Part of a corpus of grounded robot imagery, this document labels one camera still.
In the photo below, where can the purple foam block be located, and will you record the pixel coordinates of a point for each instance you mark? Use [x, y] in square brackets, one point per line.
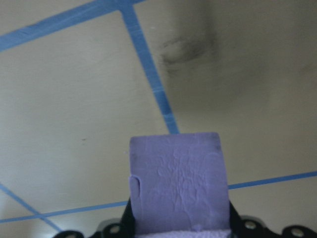
[178, 186]

